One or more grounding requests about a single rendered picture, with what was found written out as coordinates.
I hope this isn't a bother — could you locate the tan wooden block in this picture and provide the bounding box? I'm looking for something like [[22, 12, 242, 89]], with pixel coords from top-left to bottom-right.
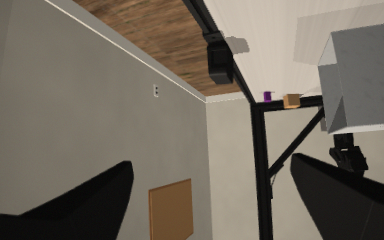
[[283, 94, 300, 108]]

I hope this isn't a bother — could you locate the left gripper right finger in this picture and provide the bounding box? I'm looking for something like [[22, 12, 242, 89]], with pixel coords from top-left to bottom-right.
[[290, 153, 384, 240]]

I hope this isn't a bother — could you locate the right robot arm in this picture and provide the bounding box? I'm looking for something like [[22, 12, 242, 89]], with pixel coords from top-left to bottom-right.
[[329, 133, 368, 176]]

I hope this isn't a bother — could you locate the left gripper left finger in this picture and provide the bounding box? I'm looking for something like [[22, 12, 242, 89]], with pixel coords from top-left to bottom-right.
[[0, 161, 134, 240]]

